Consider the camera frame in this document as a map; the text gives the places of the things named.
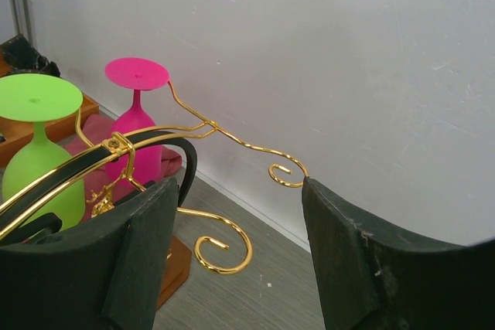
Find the pink wine glass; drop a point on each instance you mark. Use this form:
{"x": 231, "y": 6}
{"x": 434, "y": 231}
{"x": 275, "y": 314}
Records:
{"x": 139, "y": 75}

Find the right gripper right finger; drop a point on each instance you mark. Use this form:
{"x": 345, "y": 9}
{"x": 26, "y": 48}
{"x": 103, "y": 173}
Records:
{"x": 372, "y": 274}

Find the wooden tray organizer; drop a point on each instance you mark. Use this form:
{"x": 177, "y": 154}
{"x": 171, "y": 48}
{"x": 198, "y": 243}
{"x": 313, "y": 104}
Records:
{"x": 23, "y": 133}

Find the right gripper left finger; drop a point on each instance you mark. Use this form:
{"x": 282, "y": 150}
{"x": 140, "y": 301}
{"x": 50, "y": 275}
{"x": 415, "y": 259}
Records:
{"x": 105, "y": 273}

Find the green wine glass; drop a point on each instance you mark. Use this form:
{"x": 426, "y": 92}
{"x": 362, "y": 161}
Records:
{"x": 35, "y": 159}

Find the dark pouch tray back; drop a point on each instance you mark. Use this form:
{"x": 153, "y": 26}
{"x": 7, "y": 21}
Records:
{"x": 22, "y": 57}

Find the gold wire wine glass rack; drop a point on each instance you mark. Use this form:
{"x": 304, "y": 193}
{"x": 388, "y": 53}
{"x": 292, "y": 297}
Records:
{"x": 16, "y": 210}

